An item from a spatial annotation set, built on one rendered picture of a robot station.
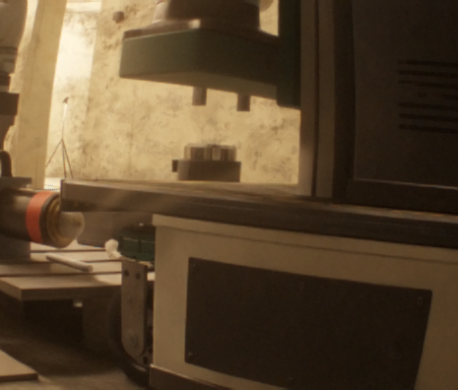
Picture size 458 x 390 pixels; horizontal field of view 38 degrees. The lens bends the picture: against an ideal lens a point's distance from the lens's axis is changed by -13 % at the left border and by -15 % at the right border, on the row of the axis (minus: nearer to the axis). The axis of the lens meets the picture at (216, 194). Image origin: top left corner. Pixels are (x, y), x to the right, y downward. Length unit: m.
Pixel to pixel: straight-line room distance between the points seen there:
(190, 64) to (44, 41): 6.18
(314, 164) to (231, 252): 0.21
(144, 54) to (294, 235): 0.35
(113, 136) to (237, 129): 1.23
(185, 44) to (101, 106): 4.80
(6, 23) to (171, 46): 0.59
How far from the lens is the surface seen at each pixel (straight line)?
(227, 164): 1.58
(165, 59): 0.95
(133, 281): 1.06
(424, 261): 0.70
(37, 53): 7.02
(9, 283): 1.16
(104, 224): 1.71
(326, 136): 0.97
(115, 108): 5.57
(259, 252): 0.81
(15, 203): 1.33
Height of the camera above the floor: 0.36
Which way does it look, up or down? 3 degrees down
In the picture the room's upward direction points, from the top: 3 degrees clockwise
